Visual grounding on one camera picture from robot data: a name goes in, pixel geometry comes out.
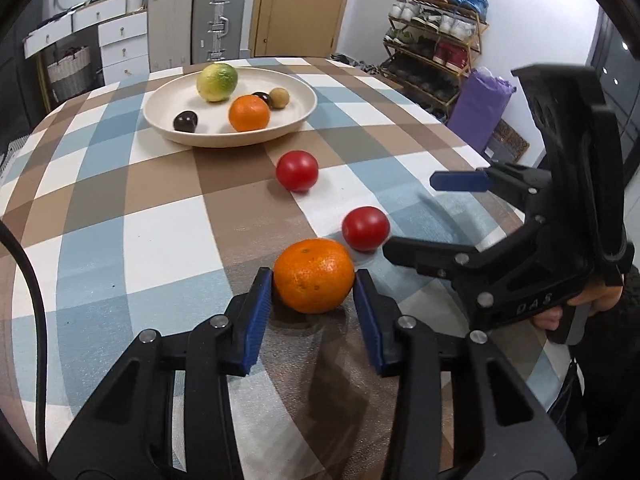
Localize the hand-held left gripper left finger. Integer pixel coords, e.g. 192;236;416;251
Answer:
47;267;273;480

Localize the person's right hand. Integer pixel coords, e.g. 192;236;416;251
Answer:
530;280;626;333

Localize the yellow-green guava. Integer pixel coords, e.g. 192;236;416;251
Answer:
196;62;239;103

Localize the wooden shoe rack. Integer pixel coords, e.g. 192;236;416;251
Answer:
380;0;488;126

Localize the cream round plate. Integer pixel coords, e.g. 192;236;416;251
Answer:
143;66;318;149

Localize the purple bag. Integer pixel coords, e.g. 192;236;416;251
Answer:
446;66;517;153

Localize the orange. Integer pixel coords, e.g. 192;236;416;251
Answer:
273;238;356;315
228;95;271;133

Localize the woven laundry basket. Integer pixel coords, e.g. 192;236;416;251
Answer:
46;46;93;103

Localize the cream suitcase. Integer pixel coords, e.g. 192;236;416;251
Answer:
146;0;196;73

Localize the red tomato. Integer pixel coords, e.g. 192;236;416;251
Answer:
342;206;391;252
276;150;320;192

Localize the patterned rug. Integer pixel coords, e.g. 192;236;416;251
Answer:
0;135;28;176

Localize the pile of floor shoes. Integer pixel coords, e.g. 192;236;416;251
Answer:
330;52;381;76

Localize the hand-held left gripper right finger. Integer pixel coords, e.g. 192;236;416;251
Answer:
352;269;576;480

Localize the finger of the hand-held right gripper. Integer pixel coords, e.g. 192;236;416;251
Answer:
382;217;551;306
430;164;553;216

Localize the shoe rack with shoes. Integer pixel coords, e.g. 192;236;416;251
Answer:
382;0;490;121

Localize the silver suitcase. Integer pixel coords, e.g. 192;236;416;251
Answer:
191;0;248;65

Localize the brown door mat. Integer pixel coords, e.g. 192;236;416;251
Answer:
485;119;531;163

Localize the black cable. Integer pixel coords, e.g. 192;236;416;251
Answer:
0;220;49;461

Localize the person's dark clothing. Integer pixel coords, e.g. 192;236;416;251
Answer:
547;270;640;451

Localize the wooden door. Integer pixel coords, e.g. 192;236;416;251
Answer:
250;0;358;58

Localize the white drawer desk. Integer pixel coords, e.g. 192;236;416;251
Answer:
22;0;151;86

